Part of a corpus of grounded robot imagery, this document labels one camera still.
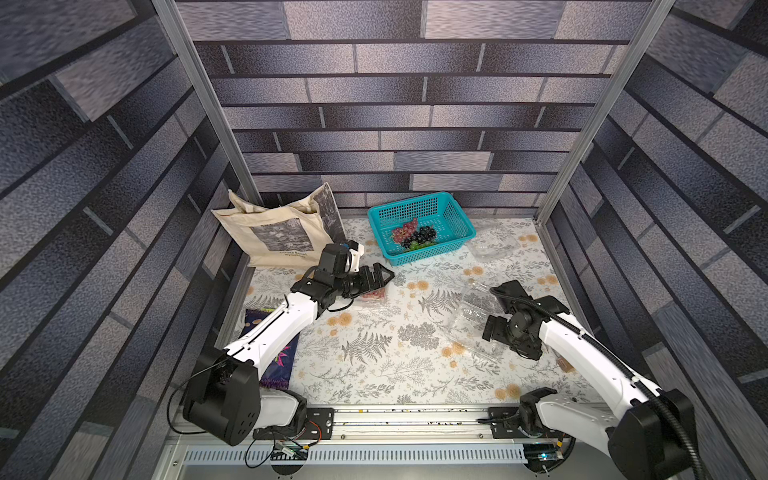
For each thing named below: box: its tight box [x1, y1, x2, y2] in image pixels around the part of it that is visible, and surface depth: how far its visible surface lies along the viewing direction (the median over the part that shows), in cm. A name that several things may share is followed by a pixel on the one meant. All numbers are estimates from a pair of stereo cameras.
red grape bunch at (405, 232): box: [392, 217, 418, 244], surface depth 115 cm
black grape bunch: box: [400, 226, 437, 250], surface depth 112 cm
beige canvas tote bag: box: [211, 182, 348, 269], surface depth 92 cm
